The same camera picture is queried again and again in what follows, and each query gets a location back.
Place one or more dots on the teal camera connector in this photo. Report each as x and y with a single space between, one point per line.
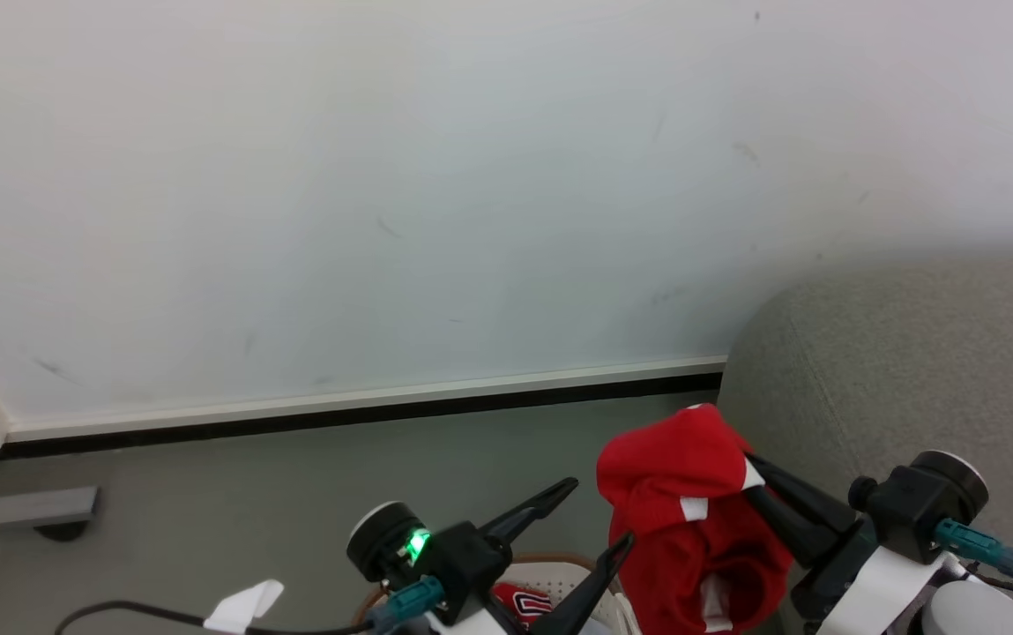
978 542
409 601

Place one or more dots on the white and black baseboard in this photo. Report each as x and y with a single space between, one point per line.
365 407

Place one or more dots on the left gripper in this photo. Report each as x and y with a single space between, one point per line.
493 619

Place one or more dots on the white laundry basket brown rim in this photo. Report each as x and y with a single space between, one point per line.
563 578

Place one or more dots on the grey metal floor bracket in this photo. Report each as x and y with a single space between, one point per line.
30 509

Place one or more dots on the grey fabric sofa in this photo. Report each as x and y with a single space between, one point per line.
903 370

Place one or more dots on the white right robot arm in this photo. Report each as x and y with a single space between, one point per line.
986 615

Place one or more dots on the red garment with white trim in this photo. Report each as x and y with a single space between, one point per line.
691 529

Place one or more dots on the red garment with black print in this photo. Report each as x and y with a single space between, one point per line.
528 607

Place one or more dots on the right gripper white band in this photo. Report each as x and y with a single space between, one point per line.
859 591

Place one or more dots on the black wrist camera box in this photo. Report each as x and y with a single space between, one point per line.
462 560
916 507

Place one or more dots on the teal left camera connector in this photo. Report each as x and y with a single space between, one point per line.
409 601

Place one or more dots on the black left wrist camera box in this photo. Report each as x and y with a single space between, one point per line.
462 560

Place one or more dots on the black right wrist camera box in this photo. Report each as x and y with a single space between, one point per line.
916 507

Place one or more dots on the teal right camera connector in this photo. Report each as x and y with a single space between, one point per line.
978 542

